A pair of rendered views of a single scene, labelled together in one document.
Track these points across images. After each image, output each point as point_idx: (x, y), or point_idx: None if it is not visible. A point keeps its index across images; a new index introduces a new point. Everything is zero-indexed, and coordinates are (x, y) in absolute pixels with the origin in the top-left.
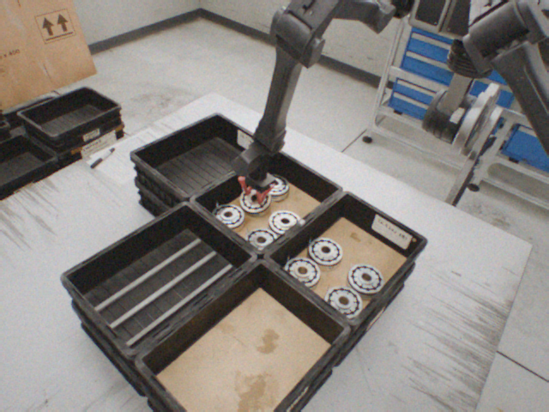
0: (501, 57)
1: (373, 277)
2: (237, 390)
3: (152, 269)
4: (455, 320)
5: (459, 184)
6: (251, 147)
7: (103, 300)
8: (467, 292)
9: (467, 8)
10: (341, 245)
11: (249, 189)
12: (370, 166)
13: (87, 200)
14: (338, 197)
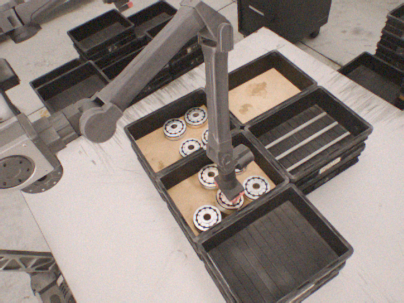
0: None
1: (170, 125)
2: (266, 91)
3: (314, 154)
4: (121, 134)
5: (4, 250)
6: (237, 154)
7: (344, 141)
8: (98, 149)
9: (16, 77)
10: (174, 159)
11: (234, 200)
12: (74, 295)
13: (394, 288)
14: (165, 168)
